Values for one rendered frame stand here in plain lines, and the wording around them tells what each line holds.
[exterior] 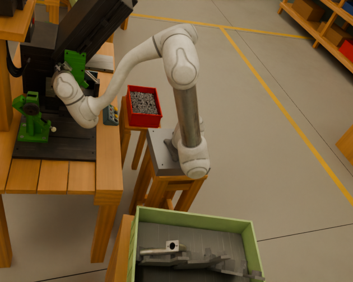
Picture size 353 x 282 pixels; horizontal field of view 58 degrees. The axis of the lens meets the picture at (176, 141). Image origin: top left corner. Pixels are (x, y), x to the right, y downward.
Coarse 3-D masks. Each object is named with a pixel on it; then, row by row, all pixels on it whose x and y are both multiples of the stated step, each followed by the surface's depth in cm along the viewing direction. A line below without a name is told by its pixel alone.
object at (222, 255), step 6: (192, 252) 148; (198, 252) 149; (222, 252) 127; (192, 258) 147; (198, 258) 148; (216, 258) 128; (222, 258) 125; (228, 258) 126; (180, 264) 139; (186, 264) 133; (192, 264) 135; (198, 264) 136; (204, 264) 138; (210, 264) 139
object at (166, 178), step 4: (160, 176) 185; (164, 176) 186; (168, 176) 187; (172, 176) 188; (176, 176) 189; (180, 176) 189; (184, 176) 190; (204, 176) 195; (160, 180) 187; (164, 180) 188; (168, 180) 189; (172, 180) 190; (176, 180) 191; (180, 180) 192
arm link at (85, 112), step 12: (144, 48) 136; (156, 48) 135; (120, 60) 142; (132, 60) 139; (144, 60) 140; (120, 72) 143; (120, 84) 147; (84, 96) 152; (108, 96) 149; (72, 108) 149; (84, 108) 149; (96, 108) 151; (84, 120) 153; (96, 120) 157
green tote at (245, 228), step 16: (144, 208) 154; (176, 224) 165; (192, 224) 166; (208, 224) 166; (224, 224) 167; (240, 224) 167; (256, 240) 159; (128, 256) 151; (256, 256) 154; (128, 272) 141
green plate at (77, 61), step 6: (66, 54) 176; (72, 54) 176; (78, 54) 177; (84, 54) 178; (66, 60) 177; (72, 60) 178; (78, 60) 179; (84, 60) 180; (72, 66) 180; (78, 66) 181; (84, 66) 181; (72, 72) 182; (78, 72) 182; (84, 72) 183; (78, 78) 184
